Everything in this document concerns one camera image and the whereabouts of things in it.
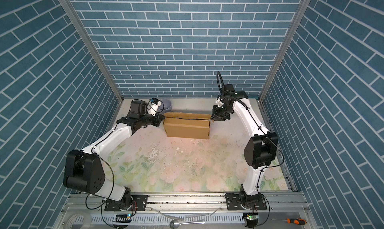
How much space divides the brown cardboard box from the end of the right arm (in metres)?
0.07

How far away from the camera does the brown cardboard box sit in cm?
88

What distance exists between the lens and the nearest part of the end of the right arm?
623 mm
